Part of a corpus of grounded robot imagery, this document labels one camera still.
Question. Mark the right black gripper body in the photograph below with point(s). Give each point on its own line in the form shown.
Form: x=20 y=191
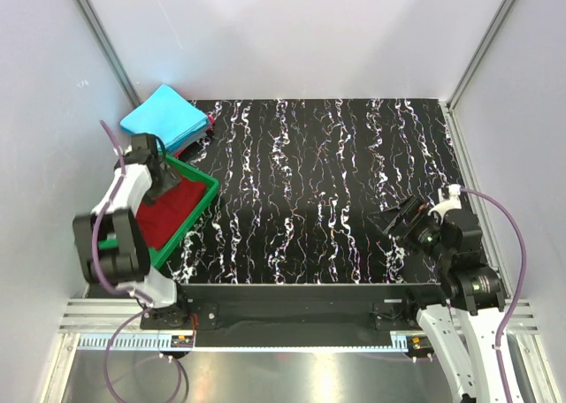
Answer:
x=423 y=231

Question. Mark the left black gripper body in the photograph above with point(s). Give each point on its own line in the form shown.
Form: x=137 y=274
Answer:
x=162 y=163

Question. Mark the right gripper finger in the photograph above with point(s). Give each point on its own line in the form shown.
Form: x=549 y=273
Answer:
x=386 y=223
x=405 y=209

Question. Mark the red t shirt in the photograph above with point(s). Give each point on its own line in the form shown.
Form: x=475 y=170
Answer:
x=160 y=221

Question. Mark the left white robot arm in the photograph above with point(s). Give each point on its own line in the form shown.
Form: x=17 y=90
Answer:
x=161 y=297

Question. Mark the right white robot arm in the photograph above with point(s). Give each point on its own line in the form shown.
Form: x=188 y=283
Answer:
x=463 y=320

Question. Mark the folded grey shirt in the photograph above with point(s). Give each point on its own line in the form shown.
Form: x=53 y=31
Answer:
x=179 y=147

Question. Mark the folded light blue shirt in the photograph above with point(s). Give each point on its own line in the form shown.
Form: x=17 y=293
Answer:
x=166 y=114

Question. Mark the green plastic tray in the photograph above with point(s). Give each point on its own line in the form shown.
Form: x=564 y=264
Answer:
x=111 y=235

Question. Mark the white slotted cable duct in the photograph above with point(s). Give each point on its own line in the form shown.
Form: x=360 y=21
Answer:
x=207 y=342

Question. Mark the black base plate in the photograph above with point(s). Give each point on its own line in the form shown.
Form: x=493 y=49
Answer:
x=302 y=311

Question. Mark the left aluminium frame post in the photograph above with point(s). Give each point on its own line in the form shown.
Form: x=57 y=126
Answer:
x=96 y=28

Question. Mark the aluminium frame post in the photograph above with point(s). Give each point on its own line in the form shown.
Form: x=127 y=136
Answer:
x=96 y=28
x=495 y=26

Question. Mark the right aluminium frame post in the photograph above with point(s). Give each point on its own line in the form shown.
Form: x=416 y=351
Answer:
x=495 y=26

